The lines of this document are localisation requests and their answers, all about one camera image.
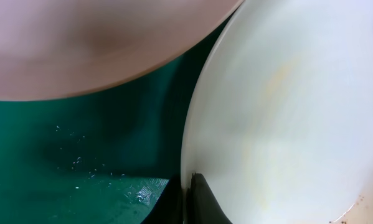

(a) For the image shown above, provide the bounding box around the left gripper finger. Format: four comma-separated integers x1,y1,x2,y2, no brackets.
187,173,232,224

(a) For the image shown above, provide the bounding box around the white plate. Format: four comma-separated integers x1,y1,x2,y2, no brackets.
0,0,242,101
181,0,373,224

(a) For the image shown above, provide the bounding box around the teal plastic tray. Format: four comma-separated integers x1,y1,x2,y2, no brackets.
0,12,234,224

